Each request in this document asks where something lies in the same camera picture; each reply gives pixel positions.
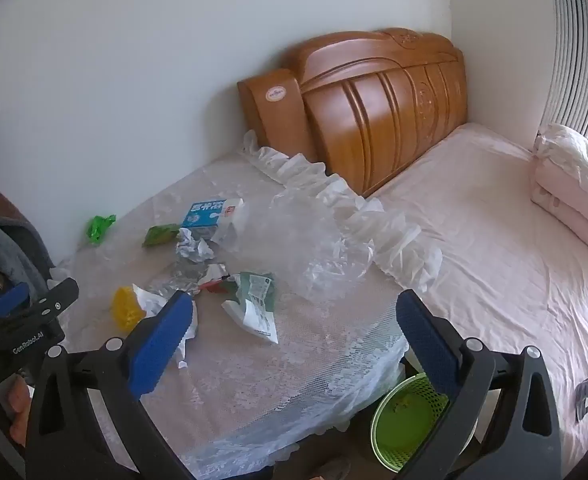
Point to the white paper wrapper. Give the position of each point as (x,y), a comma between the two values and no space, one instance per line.
(168,326)

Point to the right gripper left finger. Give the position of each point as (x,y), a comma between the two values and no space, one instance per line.
(64,439)

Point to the bright green wrapper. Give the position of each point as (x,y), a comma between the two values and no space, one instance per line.
(97,228)

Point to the red small wrapper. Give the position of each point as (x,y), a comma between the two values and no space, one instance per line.
(217,280)

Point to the white paper ball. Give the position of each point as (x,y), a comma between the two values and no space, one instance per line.
(188,247)

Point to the pink bed sheet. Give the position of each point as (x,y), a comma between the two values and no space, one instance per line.
(512,275)

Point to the silver foil wrapper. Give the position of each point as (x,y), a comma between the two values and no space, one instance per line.
(182,276)

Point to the wooden bed headboard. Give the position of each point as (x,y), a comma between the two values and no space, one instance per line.
(365,104)

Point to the grey cloth on furniture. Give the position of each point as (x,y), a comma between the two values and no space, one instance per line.
(23,257)

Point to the blue white milk carton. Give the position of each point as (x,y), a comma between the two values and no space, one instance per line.
(211,213)

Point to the green plastic waste basket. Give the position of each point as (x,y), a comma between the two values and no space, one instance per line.
(403,420)

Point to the yellow wrapper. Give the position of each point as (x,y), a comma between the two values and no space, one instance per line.
(125,309)

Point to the dark green snack wrapper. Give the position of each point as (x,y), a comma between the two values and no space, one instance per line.
(160,235)

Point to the person's left hand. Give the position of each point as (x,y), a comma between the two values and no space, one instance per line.
(19,400)

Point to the clear plastic bag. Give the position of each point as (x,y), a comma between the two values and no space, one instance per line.
(298,240)

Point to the white lace table cover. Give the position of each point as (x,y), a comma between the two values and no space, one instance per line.
(243,403)

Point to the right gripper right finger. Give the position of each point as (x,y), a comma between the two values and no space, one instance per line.
(522,440)

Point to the folded pink white quilt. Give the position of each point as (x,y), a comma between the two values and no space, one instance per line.
(559,177)

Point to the small grey black clip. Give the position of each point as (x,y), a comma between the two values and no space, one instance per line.
(581,400)

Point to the green white snack bag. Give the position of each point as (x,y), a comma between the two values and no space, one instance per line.
(252,305)

